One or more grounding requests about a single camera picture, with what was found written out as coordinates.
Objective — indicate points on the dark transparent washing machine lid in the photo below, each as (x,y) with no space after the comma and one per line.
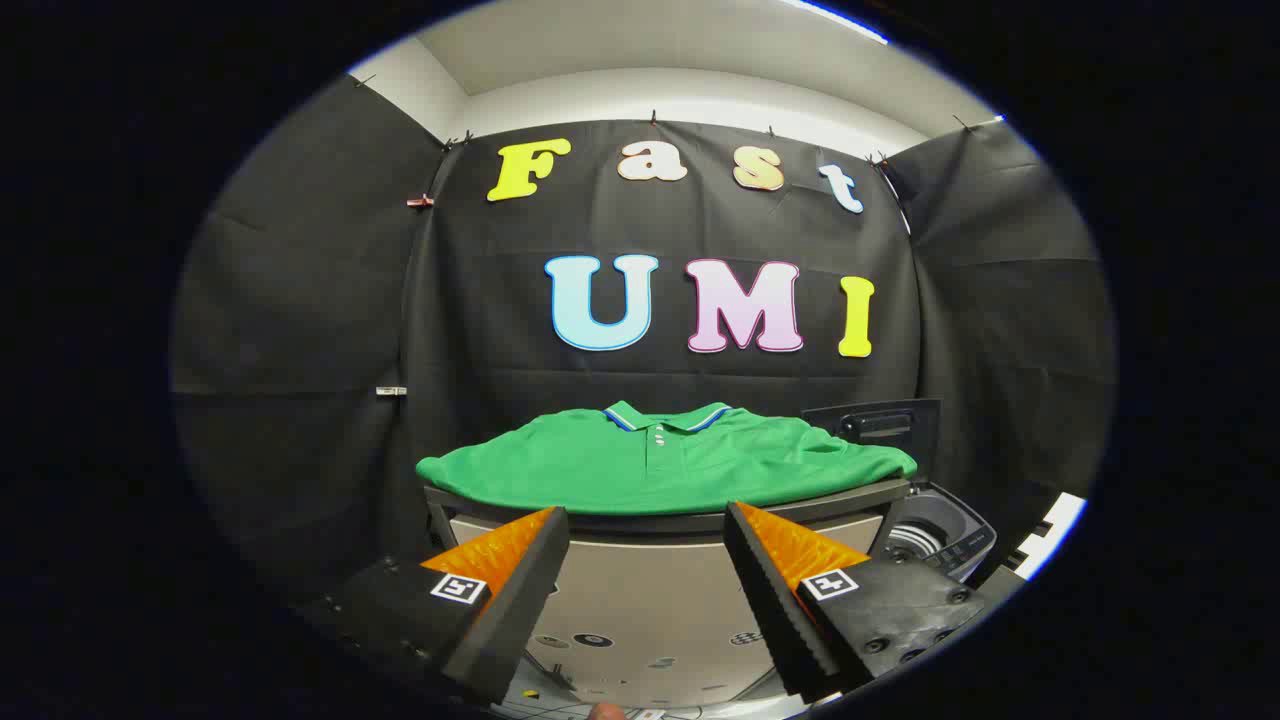
(880,425)

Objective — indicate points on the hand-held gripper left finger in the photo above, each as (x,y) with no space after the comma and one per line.
(520,590)

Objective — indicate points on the green polo shirt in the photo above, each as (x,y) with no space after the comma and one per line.
(600,465)

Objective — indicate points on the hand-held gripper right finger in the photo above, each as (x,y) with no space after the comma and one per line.
(770,600)

